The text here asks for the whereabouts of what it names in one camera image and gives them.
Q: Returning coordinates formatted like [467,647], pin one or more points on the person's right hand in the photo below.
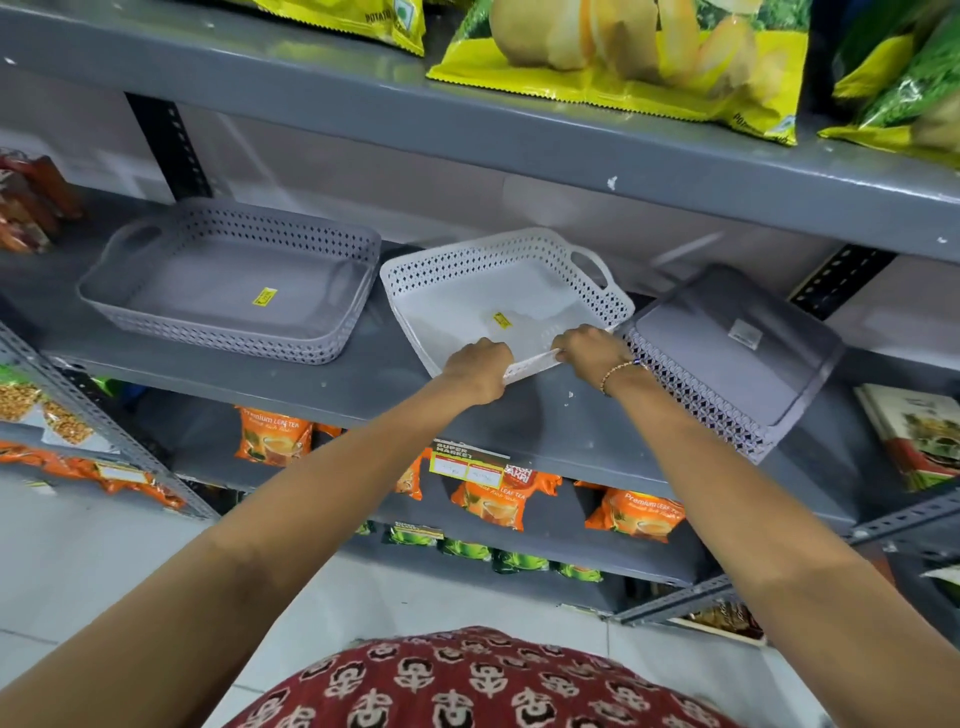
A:
[592,352]

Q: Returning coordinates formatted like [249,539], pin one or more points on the person's left hand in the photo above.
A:
[480,371]

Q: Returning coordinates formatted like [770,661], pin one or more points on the white perforated plastic basket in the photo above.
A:
[465,300]

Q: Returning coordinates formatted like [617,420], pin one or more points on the grey perforated plastic basket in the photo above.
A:
[225,285]
[690,337]

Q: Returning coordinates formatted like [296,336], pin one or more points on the grey metal shelf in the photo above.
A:
[337,90]

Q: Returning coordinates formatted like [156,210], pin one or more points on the person's right forearm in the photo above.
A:
[750,540]

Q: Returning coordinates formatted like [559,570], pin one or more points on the person's left forearm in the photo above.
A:
[262,540]

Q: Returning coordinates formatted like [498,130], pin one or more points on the yellow white price label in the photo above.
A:
[465,469]

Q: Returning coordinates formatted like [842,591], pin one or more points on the row of green tea packets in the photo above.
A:
[517,561]

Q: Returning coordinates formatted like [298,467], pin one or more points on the row of orange tea packets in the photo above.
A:
[274,439]

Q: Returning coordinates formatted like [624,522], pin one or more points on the yellow chip bag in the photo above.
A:
[900,97]
[600,82]
[352,19]

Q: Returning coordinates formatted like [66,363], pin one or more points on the brown chocolate box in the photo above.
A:
[724,621]

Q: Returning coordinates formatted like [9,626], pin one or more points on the red patterned garment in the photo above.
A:
[480,682]

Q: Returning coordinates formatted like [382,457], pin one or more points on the grey perforated metal rack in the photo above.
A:
[34,281]
[889,480]

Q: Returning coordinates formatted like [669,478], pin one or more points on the white box with tree picture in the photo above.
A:
[915,435]

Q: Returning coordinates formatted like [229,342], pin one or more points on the green white snack packet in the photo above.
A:
[67,427]
[16,397]

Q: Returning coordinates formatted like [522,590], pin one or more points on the row of flat orange sachets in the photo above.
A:
[67,466]

